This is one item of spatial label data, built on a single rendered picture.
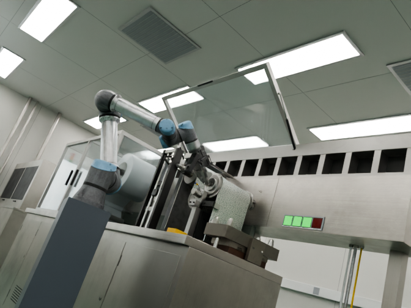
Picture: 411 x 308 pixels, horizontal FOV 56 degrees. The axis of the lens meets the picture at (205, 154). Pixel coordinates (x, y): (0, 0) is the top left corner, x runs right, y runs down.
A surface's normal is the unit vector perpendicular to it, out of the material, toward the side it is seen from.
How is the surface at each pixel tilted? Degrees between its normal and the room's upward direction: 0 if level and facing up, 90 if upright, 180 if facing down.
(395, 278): 90
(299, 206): 90
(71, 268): 90
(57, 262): 90
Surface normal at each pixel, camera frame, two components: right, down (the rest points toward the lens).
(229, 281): 0.63, -0.07
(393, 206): -0.71, -0.44
